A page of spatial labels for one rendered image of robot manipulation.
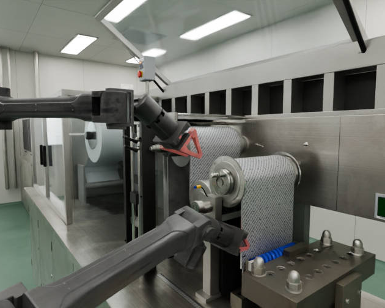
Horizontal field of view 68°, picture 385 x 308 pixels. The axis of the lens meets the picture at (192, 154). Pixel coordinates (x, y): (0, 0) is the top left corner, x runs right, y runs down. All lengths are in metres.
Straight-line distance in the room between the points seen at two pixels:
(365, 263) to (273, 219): 0.28
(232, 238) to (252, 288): 0.13
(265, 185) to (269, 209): 0.08
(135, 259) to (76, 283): 0.10
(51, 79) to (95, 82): 0.83
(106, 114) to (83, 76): 5.81
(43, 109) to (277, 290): 0.68
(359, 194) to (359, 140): 0.16
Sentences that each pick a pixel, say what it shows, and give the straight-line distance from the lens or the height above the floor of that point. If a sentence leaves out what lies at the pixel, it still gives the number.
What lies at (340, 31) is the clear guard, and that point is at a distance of 1.03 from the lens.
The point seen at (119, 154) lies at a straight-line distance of 1.69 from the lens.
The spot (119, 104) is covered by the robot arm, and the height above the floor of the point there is 1.45.
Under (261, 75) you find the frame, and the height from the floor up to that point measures 1.61.
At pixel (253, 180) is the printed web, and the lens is 0.81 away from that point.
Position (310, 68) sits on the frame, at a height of 1.60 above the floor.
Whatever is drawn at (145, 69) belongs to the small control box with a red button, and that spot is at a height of 1.65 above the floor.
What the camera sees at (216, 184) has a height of 1.24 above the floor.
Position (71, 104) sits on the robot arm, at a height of 1.45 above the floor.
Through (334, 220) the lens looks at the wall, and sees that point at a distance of 3.74.
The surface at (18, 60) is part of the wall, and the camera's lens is 6.24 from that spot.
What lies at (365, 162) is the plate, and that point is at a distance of 0.96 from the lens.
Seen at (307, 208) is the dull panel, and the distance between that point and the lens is 1.09.
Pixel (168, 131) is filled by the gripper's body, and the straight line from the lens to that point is 0.67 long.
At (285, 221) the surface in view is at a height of 1.11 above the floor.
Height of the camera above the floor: 1.40
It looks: 5 degrees down
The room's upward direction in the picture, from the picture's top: straight up
